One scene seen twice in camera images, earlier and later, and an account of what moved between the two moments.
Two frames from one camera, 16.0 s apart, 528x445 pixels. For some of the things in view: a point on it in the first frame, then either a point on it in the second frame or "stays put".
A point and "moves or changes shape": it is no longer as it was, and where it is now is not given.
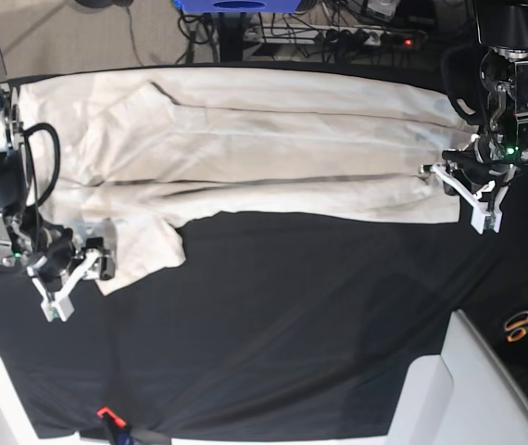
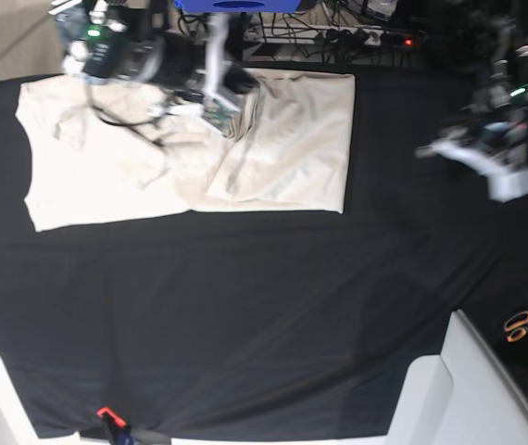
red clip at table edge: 106,410 stays put
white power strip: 313,34 stays put
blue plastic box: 238,6 stays put
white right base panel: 465,396 stays put
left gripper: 64,264 to 182,57
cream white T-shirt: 132,149 moves or changes shape
